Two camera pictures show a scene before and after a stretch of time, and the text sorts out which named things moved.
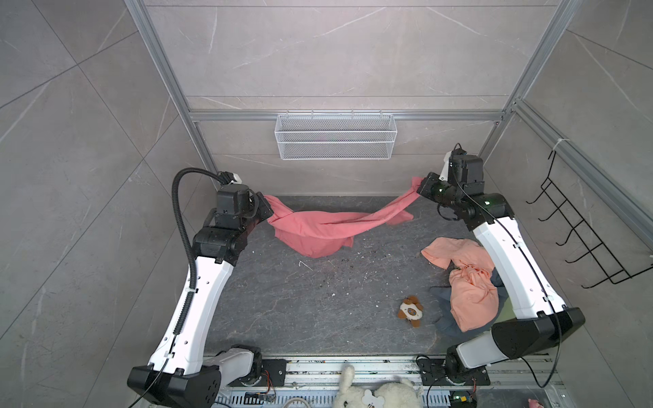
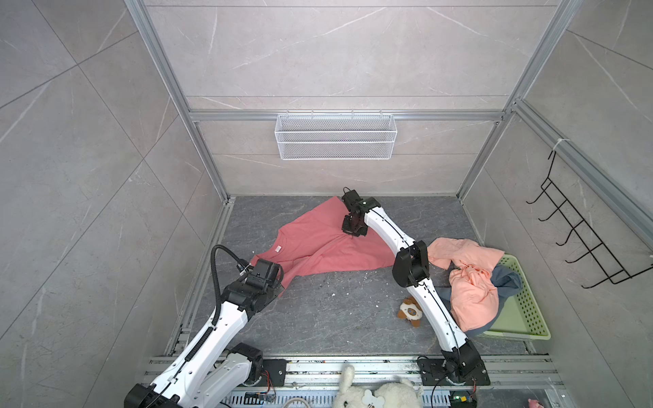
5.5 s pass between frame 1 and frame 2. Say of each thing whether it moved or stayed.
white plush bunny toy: stayed
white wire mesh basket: stayed
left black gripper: moved
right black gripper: moved
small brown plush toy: stayed
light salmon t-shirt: stayed
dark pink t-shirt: moved
